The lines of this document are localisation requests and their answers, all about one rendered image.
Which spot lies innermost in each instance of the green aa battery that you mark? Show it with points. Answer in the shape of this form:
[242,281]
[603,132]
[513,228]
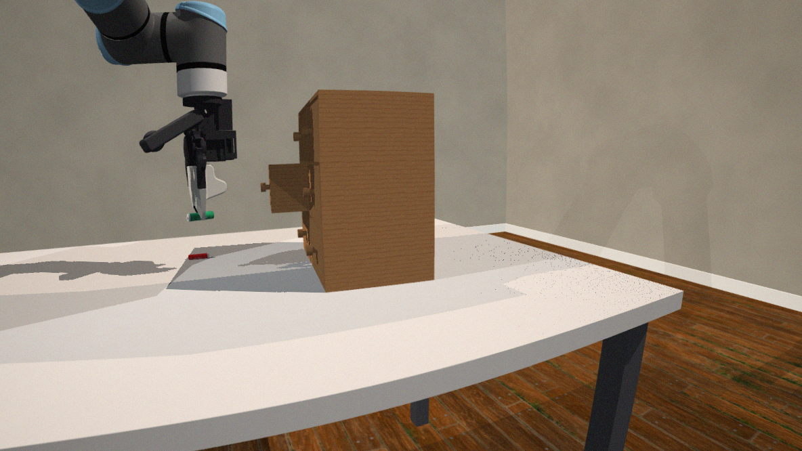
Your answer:
[196,216]

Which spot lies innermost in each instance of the brown wooden drawer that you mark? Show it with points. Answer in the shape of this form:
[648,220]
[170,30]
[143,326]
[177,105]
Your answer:
[311,131]
[305,232]
[303,140]
[314,188]
[287,182]
[316,249]

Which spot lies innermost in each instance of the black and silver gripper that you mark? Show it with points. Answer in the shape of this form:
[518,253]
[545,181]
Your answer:
[205,142]

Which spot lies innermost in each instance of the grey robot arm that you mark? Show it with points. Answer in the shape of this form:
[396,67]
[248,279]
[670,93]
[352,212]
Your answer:
[194,36]

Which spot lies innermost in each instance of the brown wooden chest of drawers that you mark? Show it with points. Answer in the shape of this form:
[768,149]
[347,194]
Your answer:
[377,187]

